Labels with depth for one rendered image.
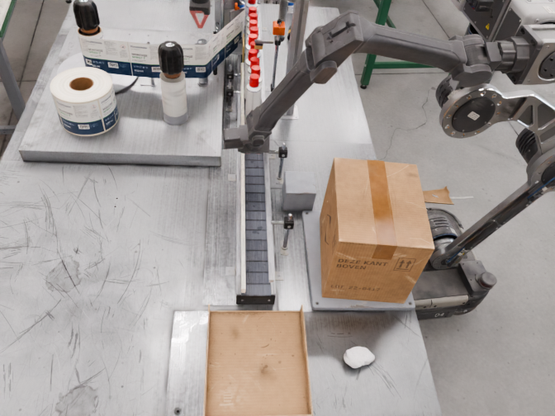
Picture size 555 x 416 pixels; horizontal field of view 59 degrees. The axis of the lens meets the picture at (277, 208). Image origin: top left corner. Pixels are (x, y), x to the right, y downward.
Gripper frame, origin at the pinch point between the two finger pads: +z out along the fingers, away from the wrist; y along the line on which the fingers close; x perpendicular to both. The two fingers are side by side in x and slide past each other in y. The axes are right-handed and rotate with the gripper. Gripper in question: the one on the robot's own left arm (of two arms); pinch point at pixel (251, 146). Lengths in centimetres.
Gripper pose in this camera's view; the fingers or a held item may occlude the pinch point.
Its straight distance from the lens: 168.6
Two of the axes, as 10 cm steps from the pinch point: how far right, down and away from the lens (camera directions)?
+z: -1.2, 0.2, 9.9
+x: -0.2, 10.0, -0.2
